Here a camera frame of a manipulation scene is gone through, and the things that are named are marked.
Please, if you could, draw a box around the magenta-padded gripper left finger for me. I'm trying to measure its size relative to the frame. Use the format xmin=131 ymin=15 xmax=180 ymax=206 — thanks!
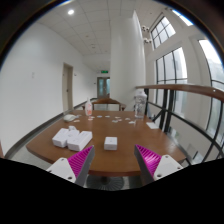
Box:
xmin=46 ymin=145 xmax=96 ymax=188

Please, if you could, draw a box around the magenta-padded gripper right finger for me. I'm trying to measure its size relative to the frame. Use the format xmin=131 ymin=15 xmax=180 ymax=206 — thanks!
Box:
xmin=133 ymin=143 xmax=185 ymax=187

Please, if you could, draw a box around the small white charger box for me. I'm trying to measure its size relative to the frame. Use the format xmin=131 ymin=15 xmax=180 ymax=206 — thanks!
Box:
xmin=103 ymin=136 xmax=119 ymax=152

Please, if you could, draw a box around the white rectangular box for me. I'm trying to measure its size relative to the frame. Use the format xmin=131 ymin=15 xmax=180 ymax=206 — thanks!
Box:
xmin=66 ymin=130 xmax=94 ymax=153

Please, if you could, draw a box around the white power strip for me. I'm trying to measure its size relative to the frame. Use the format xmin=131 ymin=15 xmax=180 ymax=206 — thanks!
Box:
xmin=51 ymin=127 xmax=81 ymax=149

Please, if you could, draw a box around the flat white card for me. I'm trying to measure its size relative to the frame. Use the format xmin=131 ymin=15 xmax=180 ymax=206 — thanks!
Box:
xmin=145 ymin=121 xmax=160 ymax=130

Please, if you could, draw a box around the white computer mouse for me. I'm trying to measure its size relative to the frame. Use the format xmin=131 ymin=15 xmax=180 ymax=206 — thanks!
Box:
xmin=62 ymin=113 xmax=77 ymax=123

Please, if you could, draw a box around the white pump sanitizer bottle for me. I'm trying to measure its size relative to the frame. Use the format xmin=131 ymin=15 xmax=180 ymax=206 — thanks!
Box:
xmin=84 ymin=97 xmax=94 ymax=117

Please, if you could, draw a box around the clear plastic water bottle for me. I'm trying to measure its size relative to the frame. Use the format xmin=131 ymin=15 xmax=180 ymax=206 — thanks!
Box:
xmin=133 ymin=88 xmax=148 ymax=120

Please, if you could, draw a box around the wooden chair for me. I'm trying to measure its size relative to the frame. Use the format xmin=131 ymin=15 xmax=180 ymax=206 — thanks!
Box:
xmin=81 ymin=97 xmax=128 ymax=112

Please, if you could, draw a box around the beige single door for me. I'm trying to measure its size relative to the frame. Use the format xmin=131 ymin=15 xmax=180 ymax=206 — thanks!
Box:
xmin=61 ymin=62 xmax=75 ymax=113

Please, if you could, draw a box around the wood-topped black metal railing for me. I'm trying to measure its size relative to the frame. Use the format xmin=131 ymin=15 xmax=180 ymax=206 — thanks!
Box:
xmin=134 ymin=83 xmax=224 ymax=165

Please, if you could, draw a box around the glazed double door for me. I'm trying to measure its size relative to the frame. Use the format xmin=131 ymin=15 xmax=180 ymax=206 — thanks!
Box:
xmin=96 ymin=76 xmax=111 ymax=99

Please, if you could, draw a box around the tall grid window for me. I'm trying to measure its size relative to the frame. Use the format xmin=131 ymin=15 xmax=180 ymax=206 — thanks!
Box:
xmin=155 ymin=46 xmax=189 ymax=119

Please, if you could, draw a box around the large curved glass window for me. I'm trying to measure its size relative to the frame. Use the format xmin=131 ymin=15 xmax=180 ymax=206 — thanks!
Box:
xmin=198 ymin=39 xmax=224 ymax=148

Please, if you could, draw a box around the small upper grid window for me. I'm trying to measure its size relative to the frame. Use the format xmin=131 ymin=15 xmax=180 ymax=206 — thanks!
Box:
xmin=149 ymin=16 xmax=177 ymax=50

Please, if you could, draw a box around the high clerestory window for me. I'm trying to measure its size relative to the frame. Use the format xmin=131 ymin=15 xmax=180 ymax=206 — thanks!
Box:
xmin=171 ymin=8 xmax=195 ymax=27

